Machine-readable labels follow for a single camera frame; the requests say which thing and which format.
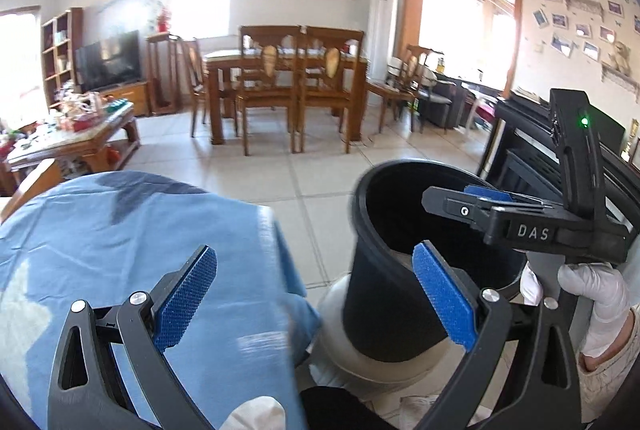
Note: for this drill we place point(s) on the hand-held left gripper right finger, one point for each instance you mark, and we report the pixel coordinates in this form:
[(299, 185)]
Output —
[(442, 292)]

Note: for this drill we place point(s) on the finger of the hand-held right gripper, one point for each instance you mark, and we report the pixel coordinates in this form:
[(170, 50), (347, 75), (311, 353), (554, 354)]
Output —
[(450, 207), (487, 192)]

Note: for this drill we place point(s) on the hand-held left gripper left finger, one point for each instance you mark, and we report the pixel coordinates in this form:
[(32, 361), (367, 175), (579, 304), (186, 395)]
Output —
[(185, 297)]

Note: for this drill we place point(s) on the black trash bin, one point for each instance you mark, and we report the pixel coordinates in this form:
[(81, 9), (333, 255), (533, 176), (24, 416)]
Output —
[(390, 290)]

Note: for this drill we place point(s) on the person's right forearm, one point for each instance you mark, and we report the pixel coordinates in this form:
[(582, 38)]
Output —
[(610, 377)]

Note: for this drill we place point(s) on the person's right hand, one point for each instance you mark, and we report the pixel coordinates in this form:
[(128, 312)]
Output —
[(607, 300)]

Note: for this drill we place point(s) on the black upright piano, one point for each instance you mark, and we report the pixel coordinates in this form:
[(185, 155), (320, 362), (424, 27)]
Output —
[(530, 145)]

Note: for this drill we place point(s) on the blue tablecloth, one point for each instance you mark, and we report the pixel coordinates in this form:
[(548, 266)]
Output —
[(125, 250)]

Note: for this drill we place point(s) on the dark sofa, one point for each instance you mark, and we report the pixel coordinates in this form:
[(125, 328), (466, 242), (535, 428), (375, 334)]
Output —
[(447, 103)]

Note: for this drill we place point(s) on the white round stand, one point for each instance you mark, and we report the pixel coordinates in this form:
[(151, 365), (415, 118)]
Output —
[(350, 352)]

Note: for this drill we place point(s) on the wooden dining chair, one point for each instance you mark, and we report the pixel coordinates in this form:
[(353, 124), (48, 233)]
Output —
[(330, 98), (192, 80), (400, 85), (267, 100)]

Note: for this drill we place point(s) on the white cloth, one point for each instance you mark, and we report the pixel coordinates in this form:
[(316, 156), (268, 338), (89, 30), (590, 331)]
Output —
[(250, 416)]

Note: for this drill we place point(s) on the toy bear figurine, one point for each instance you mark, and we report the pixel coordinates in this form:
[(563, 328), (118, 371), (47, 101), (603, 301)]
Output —
[(620, 58)]

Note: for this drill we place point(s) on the wooden coffee table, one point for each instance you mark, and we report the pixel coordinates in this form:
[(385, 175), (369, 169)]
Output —
[(75, 150)]

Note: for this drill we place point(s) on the white standing air conditioner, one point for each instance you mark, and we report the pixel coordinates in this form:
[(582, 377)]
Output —
[(382, 35)]

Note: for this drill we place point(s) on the wooden sofa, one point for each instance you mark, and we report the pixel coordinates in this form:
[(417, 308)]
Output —
[(30, 185)]

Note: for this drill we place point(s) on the wooden television stand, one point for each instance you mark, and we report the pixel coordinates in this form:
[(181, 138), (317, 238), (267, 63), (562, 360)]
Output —
[(130, 98)]

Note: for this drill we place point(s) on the pile of table clutter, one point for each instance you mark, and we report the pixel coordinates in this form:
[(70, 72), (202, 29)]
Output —
[(75, 110)]

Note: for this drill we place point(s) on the wooden dining table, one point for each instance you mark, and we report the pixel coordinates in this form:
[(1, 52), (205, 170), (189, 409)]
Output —
[(217, 80)]

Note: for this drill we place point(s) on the tall wooden stand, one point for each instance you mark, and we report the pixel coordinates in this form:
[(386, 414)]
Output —
[(162, 75)]

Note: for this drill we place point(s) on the black television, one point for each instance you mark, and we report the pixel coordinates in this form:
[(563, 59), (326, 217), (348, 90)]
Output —
[(107, 60)]

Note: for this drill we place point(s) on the wooden bookshelf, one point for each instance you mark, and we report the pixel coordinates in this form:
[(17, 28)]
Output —
[(75, 50)]

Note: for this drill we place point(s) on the red flower vase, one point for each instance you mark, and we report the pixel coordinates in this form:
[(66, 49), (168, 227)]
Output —
[(162, 20)]

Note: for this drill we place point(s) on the group of wall photos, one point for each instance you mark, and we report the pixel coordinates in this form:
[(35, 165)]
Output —
[(560, 20)]

